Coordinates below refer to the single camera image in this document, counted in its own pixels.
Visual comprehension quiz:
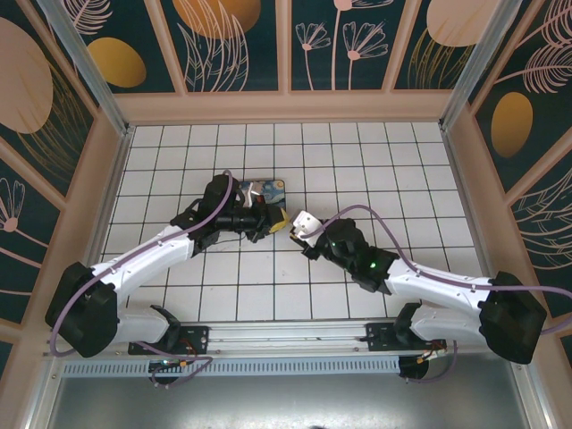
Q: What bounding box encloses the aluminium corner post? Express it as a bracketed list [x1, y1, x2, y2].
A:
[38, 0, 131, 131]
[437, 0, 533, 131]

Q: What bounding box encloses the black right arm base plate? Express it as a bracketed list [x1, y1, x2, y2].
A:
[365, 322, 448, 355]

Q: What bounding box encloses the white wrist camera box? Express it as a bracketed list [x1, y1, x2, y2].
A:
[240, 181, 266, 209]
[290, 209, 326, 240]

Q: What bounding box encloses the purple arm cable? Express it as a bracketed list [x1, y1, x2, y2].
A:
[321, 204, 572, 385]
[47, 168, 235, 389]

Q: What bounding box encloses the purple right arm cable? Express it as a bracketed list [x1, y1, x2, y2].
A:
[321, 204, 572, 385]

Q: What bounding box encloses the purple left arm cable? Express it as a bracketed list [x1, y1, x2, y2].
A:
[47, 168, 235, 389]

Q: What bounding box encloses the grey slotted cable duct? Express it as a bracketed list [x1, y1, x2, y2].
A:
[62, 357, 401, 377]

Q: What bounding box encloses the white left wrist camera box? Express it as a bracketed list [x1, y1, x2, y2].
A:
[240, 181, 266, 209]

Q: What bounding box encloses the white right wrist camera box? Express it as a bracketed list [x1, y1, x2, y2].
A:
[290, 209, 326, 240]

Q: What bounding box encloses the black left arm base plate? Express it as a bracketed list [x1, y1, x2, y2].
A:
[128, 324, 211, 357]

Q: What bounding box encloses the starry night painted box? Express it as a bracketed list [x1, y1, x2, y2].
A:
[234, 177, 287, 214]

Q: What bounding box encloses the grey metal sheet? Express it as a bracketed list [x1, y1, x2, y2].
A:
[26, 352, 553, 429]

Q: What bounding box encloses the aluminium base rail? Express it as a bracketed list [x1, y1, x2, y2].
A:
[44, 318, 531, 358]

